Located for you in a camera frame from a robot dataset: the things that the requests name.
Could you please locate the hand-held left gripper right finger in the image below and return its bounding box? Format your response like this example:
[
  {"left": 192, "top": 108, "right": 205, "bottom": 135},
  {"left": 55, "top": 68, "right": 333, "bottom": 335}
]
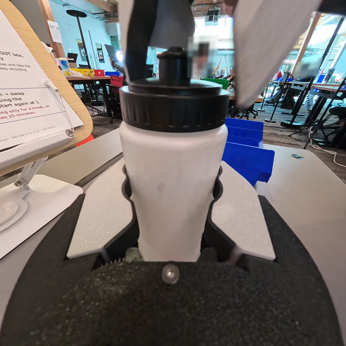
[{"left": 200, "top": 161, "right": 276, "bottom": 264}]

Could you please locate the white floor cable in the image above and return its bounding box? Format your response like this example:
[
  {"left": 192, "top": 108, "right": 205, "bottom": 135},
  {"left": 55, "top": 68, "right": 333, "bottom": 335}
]
[{"left": 308, "top": 131, "right": 346, "bottom": 167}]

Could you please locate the black floor lamp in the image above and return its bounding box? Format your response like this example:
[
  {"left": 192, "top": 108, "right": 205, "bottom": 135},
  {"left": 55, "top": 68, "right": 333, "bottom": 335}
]
[{"left": 66, "top": 9, "right": 92, "bottom": 69}]

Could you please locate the instruction sheet on stand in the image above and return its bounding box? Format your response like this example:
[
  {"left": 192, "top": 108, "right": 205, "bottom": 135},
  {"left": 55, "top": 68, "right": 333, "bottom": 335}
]
[{"left": 0, "top": 0, "right": 93, "bottom": 260}]

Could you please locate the white plastic bottle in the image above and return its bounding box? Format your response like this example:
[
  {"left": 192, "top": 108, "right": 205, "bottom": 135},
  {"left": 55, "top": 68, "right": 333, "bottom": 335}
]
[{"left": 119, "top": 122, "right": 229, "bottom": 262}]

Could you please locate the black bottle lid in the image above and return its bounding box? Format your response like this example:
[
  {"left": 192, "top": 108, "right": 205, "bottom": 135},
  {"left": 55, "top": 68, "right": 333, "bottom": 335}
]
[{"left": 119, "top": 46, "right": 230, "bottom": 133}]

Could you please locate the printed instruction sheet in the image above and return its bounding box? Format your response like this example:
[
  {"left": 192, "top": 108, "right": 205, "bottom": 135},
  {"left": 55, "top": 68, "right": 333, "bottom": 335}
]
[{"left": 0, "top": 9, "right": 85, "bottom": 152}]

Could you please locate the blue plastic bin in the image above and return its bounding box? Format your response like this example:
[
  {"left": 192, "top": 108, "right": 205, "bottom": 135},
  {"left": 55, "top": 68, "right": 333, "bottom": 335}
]
[
  {"left": 225, "top": 117, "right": 264, "bottom": 148},
  {"left": 222, "top": 142, "right": 275, "bottom": 187}
]

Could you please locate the green plastic bin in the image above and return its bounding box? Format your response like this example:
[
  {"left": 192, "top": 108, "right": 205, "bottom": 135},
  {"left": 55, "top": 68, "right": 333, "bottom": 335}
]
[{"left": 201, "top": 78, "right": 230, "bottom": 90}]

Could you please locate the black tripod stand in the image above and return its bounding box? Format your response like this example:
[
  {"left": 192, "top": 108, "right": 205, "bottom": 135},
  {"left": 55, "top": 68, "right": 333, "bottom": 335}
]
[{"left": 289, "top": 81, "right": 346, "bottom": 149}]

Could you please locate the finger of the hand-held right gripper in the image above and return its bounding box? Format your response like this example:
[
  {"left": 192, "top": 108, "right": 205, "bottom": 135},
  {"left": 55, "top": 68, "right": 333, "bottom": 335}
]
[
  {"left": 118, "top": 0, "right": 196, "bottom": 82},
  {"left": 232, "top": 0, "right": 322, "bottom": 108}
]

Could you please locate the row of coloured storage bins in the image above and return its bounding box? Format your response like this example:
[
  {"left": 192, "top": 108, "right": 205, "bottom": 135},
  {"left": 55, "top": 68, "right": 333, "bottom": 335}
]
[{"left": 71, "top": 68, "right": 120, "bottom": 77}]

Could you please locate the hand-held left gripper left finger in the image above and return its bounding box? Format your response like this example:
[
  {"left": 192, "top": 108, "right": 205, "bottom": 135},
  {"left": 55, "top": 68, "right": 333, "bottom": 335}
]
[{"left": 67, "top": 162, "right": 139, "bottom": 264}]

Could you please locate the wooden ceiling post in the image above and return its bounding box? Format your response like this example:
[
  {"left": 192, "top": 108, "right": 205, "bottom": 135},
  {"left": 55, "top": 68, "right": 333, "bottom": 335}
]
[{"left": 38, "top": 0, "right": 66, "bottom": 58}]

